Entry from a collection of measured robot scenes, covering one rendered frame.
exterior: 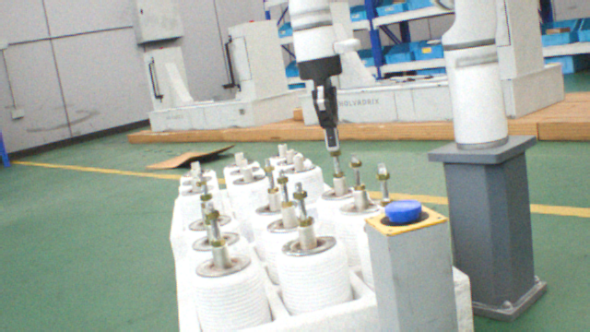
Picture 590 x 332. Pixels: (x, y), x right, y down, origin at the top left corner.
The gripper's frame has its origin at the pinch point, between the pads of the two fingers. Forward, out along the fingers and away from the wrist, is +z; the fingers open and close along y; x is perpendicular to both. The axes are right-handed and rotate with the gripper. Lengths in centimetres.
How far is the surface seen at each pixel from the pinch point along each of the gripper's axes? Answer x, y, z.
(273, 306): -7.5, 29.3, 17.1
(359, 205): 4.3, 11.9, 9.3
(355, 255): 2.7, 15.3, 16.3
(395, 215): 11.1, 40.9, 2.8
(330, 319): 0.9, 33.5, 17.7
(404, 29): 20, -600, -27
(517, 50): 66, -169, -2
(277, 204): -10.5, 5.6, 9.0
